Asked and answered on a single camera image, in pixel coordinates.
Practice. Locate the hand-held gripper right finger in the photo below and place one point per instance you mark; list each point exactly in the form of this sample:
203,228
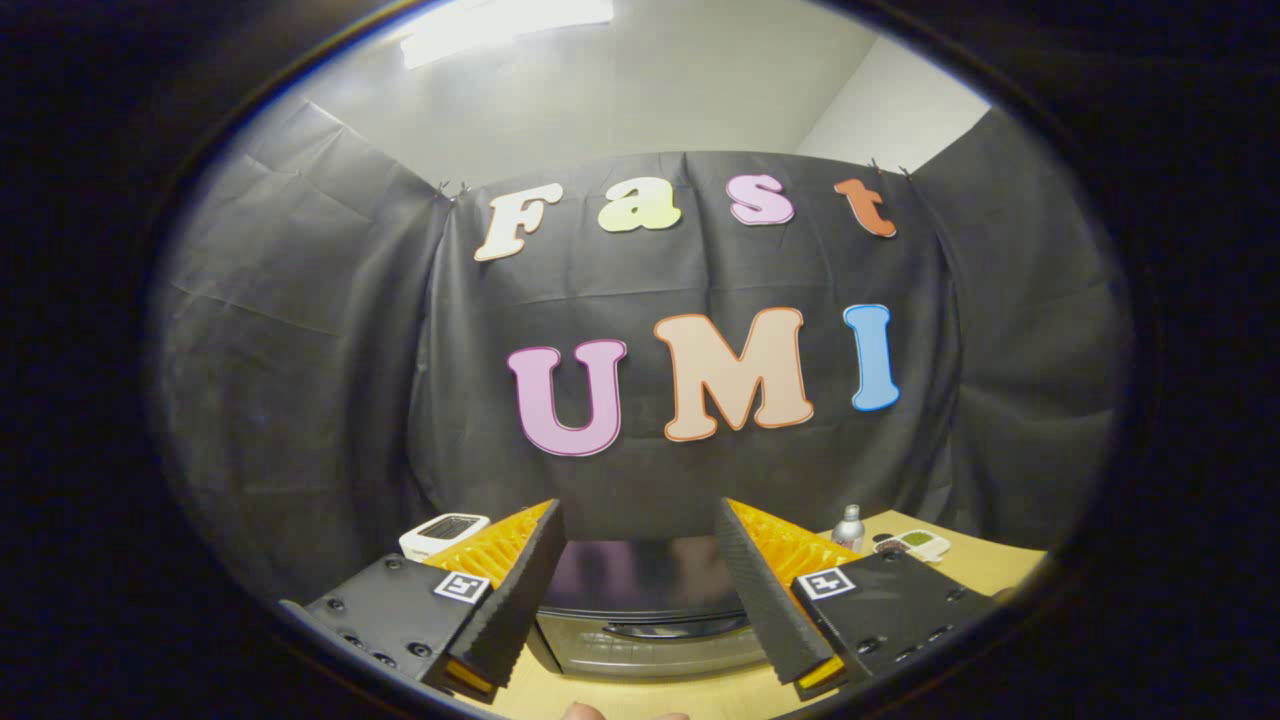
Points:
760,600

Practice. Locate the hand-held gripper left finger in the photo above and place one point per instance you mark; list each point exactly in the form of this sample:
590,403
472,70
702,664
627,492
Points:
520,590

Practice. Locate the black and silver toaster oven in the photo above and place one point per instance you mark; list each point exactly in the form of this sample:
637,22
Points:
640,640

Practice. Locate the white countertop appliance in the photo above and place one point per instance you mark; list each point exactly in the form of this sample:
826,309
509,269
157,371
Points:
425,545

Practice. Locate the silver bottle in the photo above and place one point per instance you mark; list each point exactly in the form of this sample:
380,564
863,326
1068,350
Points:
848,530

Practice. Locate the white divided condiment tray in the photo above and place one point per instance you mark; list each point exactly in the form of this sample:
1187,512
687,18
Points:
925,548

